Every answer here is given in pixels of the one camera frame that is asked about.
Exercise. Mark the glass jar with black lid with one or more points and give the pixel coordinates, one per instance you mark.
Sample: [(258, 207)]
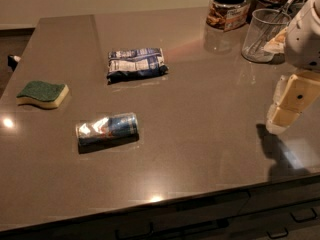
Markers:
[(227, 15)]

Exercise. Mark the small black white object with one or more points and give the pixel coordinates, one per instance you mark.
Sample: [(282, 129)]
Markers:
[(13, 61)]

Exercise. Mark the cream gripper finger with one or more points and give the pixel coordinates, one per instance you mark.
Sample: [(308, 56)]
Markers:
[(292, 95)]

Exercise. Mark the black drawer handle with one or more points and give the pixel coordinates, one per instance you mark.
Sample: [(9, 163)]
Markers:
[(278, 234), (304, 215)]

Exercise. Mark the blue white snack bag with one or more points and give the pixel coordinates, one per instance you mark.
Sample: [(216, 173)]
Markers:
[(135, 64)]

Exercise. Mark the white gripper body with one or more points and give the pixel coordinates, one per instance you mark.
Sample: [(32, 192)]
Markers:
[(304, 44)]

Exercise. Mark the metal whisk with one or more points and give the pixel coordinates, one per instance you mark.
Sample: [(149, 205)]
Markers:
[(272, 32)]

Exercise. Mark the green and yellow sponge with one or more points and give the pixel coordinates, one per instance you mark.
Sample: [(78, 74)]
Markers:
[(42, 94)]

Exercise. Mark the blue silver redbull can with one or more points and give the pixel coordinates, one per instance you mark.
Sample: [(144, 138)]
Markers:
[(107, 128)]

